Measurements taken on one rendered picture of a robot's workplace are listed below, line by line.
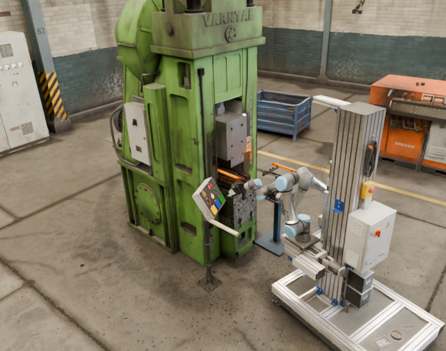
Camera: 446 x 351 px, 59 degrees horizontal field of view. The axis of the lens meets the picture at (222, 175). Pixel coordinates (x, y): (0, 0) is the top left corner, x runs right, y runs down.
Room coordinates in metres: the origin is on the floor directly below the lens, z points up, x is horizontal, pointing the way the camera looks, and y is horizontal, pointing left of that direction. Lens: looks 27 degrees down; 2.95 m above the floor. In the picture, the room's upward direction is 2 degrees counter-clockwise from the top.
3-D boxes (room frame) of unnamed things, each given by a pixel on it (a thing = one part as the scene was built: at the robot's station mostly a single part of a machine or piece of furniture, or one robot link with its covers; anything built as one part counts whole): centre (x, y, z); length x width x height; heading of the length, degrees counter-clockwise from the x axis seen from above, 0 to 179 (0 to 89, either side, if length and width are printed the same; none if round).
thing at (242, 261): (3.65, -0.19, 0.01); 0.58 x 0.39 x 0.01; 135
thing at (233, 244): (3.88, -0.04, 0.23); 0.55 x 0.37 x 0.47; 45
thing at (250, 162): (4.21, -0.17, 1.15); 0.44 x 0.26 x 2.30; 45
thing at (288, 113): (7.74, -1.16, 0.36); 1.20 x 0.80 x 0.72; 56
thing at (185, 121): (3.73, 0.30, 1.15); 0.44 x 0.26 x 2.30; 45
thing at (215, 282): (3.23, 0.18, 0.05); 0.22 x 0.22 x 0.09; 45
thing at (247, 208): (3.88, -0.04, 0.69); 0.56 x 0.38 x 0.45; 45
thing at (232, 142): (3.86, -0.04, 1.47); 0.42 x 0.39 x 0.40; 45
